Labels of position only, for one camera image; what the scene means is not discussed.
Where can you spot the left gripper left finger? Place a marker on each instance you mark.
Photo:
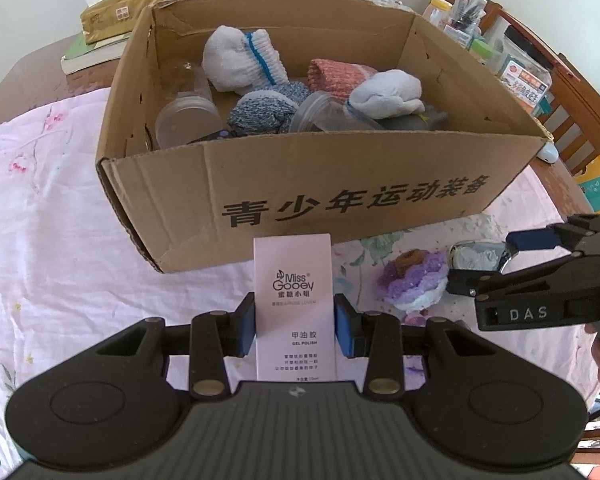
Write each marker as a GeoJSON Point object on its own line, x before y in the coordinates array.
{"type": "Point", "coordinates": [214, 336]}

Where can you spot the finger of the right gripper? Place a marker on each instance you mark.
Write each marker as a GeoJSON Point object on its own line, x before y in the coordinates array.
{"type": "Point", "coordinates": [531, 240]}
{"type": "Point", "coordinates": [472, 283]}

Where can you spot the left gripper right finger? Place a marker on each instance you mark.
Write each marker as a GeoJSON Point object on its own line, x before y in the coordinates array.
{"type": "Point", "coordinates": [377, 337]}

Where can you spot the purple crochet flower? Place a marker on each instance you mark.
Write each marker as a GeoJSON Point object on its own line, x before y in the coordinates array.
{"type": "Point", "coordinates": [414, 281]}

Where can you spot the wooden chair right side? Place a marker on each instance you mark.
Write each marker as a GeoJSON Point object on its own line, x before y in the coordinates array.
{"type": "Point", "coordinates": [573, 112]}

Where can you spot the brown cardboard box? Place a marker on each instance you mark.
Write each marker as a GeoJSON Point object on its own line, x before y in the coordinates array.
{"type": "Point", "coordinates": [273, 164]}

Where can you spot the grey cat toy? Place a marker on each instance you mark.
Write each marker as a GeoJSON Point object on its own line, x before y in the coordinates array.
{"type": "Point", "coordinates": [431, 119]}

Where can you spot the labelled plastic container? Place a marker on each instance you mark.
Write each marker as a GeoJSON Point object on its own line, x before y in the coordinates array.
{"type": "Point", "coordinates": [522, 68]}

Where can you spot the light blue sock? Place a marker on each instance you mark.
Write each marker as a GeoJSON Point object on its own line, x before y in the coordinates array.
{"type": "Point", "coordinates": [388, 94]}

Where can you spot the clear plastic jar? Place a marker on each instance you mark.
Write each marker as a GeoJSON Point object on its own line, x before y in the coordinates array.
{"type": "Point", "coordinates": [190, 114]}

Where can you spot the blue speckled sock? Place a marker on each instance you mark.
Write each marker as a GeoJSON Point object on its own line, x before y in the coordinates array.
{"type": "Point", "coordinates": [268, 109]}

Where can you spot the clear pen holder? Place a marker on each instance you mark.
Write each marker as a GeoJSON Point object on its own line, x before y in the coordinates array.
{"type": "Point", "coordinates": [463, 20]}

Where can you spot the pink knitted sock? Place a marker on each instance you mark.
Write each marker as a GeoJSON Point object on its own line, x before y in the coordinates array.
{"type": "Point", "coordinates": [338, 79]}

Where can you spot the white blue striped sock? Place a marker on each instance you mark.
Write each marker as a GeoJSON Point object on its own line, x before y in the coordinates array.
{"type": "Point", "coordinates": [237, 61]}

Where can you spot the thick white book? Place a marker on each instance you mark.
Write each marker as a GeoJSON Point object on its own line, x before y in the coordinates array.
{"type": "Point", "coordinates": [81, 55]}

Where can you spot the yellow tissue pack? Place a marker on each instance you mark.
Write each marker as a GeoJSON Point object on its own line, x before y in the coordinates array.
{"type": "Point", "coordinates": [104, 19]}

